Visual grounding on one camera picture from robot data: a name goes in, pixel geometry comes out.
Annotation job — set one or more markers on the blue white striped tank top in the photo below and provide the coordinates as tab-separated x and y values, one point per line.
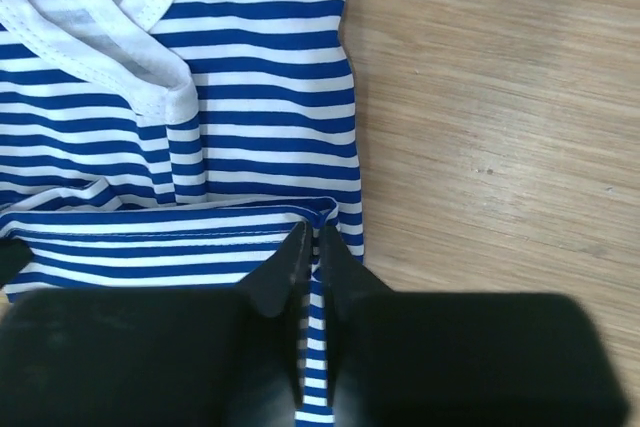
176	144

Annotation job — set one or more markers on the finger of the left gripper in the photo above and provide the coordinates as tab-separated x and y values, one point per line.
14	256

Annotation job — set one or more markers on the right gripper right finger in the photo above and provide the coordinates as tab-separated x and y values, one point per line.
459	359

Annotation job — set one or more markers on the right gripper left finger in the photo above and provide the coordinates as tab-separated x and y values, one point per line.
220	356

